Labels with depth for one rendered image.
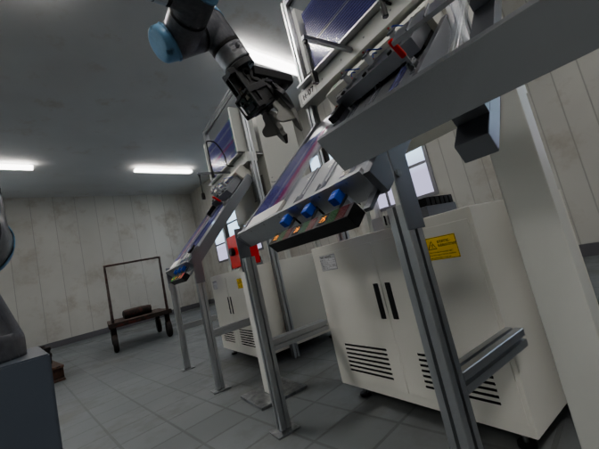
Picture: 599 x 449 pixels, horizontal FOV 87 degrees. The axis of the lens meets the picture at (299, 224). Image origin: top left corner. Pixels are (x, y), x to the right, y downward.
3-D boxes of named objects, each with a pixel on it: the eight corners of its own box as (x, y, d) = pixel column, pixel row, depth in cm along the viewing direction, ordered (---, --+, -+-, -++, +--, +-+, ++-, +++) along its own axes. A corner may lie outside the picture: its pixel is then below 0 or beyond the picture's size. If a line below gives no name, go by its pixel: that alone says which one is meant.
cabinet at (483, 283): (546, 469, 71) (468, 205, 78) (345, 398, 128) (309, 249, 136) (618, 363, 108) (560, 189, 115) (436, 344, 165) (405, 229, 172)
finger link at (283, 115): (290, 138, 75) (262, 112, 76) (304, 128, 79) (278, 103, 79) (293, 129, 73) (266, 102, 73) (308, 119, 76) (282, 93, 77)
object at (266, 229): (381, 194, 65) (358, 171, 63) (251, 246, 119) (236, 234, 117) (383, 190, 66) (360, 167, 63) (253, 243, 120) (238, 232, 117)
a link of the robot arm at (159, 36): (151, 0, 59) (197, -8, 66) (142, 41, 68) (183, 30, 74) (178, 38, 61) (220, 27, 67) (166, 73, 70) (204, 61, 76)
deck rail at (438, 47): (389, 191, 63) (369, 170, 62) (381, 194, 65) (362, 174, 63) (457, 29, 98) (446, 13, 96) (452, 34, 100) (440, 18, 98)
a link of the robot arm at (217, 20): (177, 25, 74) (205, 18, 79) (208, 65, 76) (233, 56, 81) (186, -3, 68) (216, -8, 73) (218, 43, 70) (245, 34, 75)
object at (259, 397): (262, 411, 134) (225, 232, 143) (241, 398, 154) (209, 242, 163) (307, 387, 148) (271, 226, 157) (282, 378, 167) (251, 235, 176)
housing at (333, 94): (451, 43, 98) (423, 5, 94) (348, 120, 138) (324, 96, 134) (456, 31, 102) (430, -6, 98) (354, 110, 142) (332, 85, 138)
